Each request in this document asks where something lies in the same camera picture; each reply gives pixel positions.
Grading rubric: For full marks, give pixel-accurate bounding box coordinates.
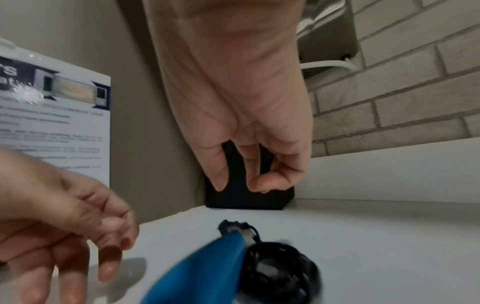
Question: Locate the white power cable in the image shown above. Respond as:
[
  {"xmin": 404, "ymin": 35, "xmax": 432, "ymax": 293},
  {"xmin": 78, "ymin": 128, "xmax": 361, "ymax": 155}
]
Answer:
[{"xmin": 299, "ymin": 56, "xmax": 357, "ymax": 73}]

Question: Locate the person's left hand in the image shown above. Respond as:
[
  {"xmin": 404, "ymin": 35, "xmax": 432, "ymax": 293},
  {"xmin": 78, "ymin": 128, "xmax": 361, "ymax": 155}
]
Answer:
[{"xmin": 0, "ymin": 146, "xmax": 141, "ymax": 304}]

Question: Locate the blue and white hair dryer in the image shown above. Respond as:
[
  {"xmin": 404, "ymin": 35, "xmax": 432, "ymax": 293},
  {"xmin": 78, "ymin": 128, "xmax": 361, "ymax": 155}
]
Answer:
[{"xmin": 140, "ymin": 226, "xmax": 261, "ymax": 304}]

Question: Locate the steel wall hand dryer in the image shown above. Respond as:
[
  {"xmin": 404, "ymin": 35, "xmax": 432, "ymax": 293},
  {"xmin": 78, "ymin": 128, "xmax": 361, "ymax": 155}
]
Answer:
[{"xmin": 295, "ymin": 0, "xmax": 362, "ymax": 82}]

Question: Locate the black fabric bag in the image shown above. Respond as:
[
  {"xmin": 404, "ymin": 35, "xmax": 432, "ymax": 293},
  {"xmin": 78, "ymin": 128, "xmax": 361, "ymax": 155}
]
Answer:
[{"xmin": 204, "ymin": 140, "xmax": 297, "ymax": 211}]

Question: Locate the black power cord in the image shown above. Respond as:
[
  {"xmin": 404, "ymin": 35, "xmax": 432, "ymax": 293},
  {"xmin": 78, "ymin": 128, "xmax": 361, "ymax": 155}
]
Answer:
[{"xmin": 217, "ymin": 219, "xmax": 324, "ymax": 304}]

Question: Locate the purple and white poster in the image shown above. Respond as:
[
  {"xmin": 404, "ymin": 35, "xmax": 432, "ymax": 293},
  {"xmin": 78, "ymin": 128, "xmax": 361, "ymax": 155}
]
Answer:
[{"xmin": 0, "ymin": 38, "xmax": 113, "ymax": 189}]

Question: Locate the person's right hand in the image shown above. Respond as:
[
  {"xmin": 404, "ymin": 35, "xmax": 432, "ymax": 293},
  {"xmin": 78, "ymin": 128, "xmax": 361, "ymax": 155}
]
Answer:
[{"xmin": 142, "ymin": 0, "xmax": 315, "ymax": 194}]

